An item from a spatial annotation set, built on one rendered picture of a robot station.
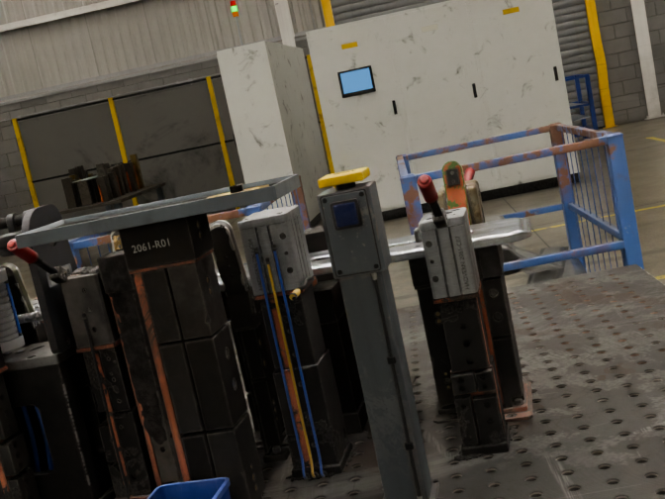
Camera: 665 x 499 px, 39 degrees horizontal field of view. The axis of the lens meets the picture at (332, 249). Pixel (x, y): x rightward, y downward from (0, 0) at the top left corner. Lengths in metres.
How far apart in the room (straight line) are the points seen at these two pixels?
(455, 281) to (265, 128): 8.21
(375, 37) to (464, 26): 0.87
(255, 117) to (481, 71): 2.28
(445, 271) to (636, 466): 0.37
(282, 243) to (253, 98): 8.16
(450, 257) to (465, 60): 8.16
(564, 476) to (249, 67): 8.41
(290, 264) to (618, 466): 0.54
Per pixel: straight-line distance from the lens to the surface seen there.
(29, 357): 1.54
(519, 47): 9.55
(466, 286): 1.37
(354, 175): 1.20
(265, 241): 1.39
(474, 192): 1.69
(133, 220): 1.25
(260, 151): 9.55
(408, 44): 9.47
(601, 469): 1.35
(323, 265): 1.51
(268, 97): 9.50
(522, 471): 1.37
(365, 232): 1.20
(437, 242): 1.36
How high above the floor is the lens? 1.25
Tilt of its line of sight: 9 degrees down
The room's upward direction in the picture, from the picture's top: 12 degrees counter-clockwise
